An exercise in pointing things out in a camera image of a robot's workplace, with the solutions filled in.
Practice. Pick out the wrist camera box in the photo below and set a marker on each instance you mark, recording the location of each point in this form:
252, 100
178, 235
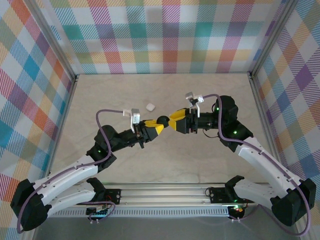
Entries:
189, 95
135, 116

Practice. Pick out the aluminium frame post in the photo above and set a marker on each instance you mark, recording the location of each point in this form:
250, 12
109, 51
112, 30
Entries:
272, 37
53, 42

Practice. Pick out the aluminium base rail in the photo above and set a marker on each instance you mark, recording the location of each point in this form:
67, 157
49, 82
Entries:
162, 196

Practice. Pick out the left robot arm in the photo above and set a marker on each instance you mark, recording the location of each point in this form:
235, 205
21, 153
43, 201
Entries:
67, 172

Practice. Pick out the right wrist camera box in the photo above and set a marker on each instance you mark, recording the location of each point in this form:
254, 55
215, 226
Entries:
189, 95

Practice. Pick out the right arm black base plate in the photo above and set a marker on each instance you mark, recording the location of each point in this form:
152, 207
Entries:
217, 195

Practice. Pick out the white earbud charging case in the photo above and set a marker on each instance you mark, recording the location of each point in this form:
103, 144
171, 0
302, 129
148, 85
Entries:
150, 107

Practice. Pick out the aluminium frame side rail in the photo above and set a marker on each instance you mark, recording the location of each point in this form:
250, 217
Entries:
62, 130
263, 112

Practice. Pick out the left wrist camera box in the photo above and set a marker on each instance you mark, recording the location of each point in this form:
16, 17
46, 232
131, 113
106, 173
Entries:
135, 116

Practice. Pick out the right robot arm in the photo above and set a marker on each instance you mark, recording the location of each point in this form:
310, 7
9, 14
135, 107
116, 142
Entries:
262, 160

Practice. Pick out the black earbud charging case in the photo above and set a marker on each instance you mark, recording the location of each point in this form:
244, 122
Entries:
163, 121

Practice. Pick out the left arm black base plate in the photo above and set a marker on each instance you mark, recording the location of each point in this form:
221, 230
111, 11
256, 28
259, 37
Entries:
112, 196

